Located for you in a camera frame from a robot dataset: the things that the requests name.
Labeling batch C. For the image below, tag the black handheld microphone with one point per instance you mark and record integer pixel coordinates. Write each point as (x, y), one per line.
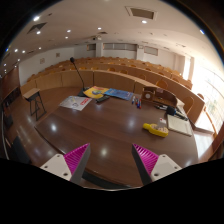
(172, 111)

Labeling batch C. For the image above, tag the white paper sheet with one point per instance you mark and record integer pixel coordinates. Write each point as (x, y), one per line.
(75, 102)

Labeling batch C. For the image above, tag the wooden desktop box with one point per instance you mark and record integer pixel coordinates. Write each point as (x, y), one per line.
(158, 96)

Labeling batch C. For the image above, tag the black remote control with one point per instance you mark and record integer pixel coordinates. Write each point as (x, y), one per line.
(99, 100)

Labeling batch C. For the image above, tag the markers cluster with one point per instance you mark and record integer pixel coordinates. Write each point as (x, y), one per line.
(136, 101)

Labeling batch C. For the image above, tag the yellow handheld device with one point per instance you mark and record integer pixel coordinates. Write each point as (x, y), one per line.
(153, 129)

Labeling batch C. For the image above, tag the black gooseneck microphone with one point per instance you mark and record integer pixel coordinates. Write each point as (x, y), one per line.
(83, 87)

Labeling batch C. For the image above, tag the yellow book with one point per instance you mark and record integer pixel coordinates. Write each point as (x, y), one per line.
(95, 92)

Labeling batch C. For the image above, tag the small wooden side table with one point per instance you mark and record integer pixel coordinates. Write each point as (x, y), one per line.
(37, 108)

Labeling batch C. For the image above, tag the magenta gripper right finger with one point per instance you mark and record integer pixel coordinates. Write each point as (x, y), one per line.
(151, 166)

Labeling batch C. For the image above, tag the small clear bottle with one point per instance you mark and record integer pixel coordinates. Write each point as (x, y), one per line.
(162, 122)

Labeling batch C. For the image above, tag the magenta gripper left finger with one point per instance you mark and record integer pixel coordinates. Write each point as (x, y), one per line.
(70, 166)

